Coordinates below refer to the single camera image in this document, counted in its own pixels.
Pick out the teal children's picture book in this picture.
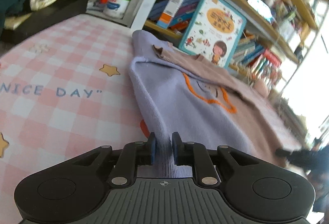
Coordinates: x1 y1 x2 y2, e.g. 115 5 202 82
178 0 247 68

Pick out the black box platform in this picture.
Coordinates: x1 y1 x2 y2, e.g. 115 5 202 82
1 0 88 45

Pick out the pink plush toy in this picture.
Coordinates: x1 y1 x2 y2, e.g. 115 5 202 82
253 79 270 98

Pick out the white orange carton box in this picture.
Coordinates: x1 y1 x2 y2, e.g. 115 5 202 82
156 0 184 29

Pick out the white green-lid jar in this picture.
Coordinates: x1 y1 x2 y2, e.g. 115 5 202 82
103 0 131 19

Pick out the smartphone with lit screen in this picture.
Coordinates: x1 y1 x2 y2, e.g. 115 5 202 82
247 0 274 24

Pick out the purple and pink sweater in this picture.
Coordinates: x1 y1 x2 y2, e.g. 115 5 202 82
129 30 301 178

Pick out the pink checkered table mat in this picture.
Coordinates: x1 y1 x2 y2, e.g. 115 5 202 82
0 13 309 224

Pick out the red thick book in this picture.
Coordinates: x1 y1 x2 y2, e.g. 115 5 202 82
263 48 282 68

